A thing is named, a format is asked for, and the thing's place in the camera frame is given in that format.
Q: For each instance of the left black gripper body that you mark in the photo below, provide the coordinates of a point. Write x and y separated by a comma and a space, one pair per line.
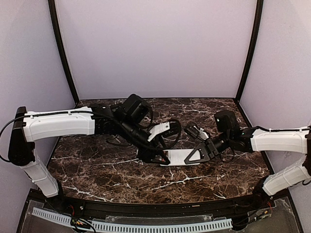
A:
146, 150

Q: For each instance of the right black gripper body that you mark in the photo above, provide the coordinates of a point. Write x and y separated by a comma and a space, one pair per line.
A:
210, 148

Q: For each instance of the white remote control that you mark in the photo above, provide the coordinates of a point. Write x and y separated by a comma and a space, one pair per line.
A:
177, 157

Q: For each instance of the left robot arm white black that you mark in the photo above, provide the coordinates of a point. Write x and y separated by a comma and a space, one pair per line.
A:
123, 119

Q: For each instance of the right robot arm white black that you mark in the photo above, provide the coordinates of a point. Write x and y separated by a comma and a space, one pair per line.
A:
251, 140

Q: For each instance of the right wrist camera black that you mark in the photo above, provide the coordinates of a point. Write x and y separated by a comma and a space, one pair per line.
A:
192, 131

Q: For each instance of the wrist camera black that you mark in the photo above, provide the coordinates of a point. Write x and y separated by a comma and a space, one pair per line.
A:
174, 129
192, 131

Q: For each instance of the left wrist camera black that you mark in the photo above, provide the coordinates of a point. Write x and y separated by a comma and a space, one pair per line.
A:
174, 129

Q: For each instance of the black curved front rail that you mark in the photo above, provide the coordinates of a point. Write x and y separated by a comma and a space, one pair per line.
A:
231, 208

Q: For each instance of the right white cable duct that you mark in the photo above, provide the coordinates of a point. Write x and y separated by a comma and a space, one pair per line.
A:
105, 227

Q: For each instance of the white cable duct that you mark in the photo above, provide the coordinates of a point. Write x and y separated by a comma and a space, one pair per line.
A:
105, 227
52, 216

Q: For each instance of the left white cable duct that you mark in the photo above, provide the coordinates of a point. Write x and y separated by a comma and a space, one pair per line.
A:
52, 216

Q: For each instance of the right black frame post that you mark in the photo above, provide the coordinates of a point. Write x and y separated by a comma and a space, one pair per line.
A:
251, 49

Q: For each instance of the black frame post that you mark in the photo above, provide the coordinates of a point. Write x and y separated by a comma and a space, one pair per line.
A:
61, 50
251, 49

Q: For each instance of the left black frame post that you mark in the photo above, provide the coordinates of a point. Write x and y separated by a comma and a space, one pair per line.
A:
61, 50

